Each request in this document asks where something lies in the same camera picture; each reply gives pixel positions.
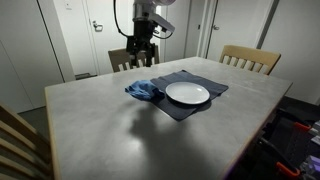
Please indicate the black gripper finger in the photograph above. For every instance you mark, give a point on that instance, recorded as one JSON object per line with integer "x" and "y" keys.
{"x": 130, "y": 48}
{"x": 150, "y": 54}

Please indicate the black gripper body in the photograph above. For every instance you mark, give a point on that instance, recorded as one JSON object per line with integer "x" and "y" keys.
{"x": 143, "y": 32}

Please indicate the blue towel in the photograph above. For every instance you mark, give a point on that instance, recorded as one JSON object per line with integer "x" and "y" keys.
{"x": 144, "y": 90}

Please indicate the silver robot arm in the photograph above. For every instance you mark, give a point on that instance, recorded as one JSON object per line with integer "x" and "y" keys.
{"x": 144, "y": 9}

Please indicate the white round plate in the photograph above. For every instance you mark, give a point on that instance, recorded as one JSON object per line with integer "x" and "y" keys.
{"x": 187, "y": 93}

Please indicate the dark wooden chair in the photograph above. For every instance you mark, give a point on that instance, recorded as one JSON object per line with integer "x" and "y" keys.
{"x": 120, "y": 60}

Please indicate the dark blue placemat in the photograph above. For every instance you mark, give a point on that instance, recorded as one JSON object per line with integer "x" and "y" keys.
{"x": 180, "y": 111}

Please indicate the light wooden chair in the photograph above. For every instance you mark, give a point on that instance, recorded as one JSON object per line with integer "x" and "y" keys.
{"x": 249, "y": 58}

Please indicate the near wooden chair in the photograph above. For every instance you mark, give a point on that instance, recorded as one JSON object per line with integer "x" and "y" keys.
{"x": 25, "y": 153}

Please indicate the orange black clamp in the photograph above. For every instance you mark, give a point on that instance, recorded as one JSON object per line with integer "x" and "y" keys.
{"x": 302, "y": 127}
{"x": 292, "y": 173}

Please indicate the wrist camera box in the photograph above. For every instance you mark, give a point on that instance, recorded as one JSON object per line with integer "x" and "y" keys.
{"x": 163, "y": 23}

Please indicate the white door with handle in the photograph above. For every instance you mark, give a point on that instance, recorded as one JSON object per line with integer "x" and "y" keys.
{"x": 103, "y": 22}

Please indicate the wall light switch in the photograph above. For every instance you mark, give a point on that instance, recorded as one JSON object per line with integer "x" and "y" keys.
{"x": 68, "y": 4}

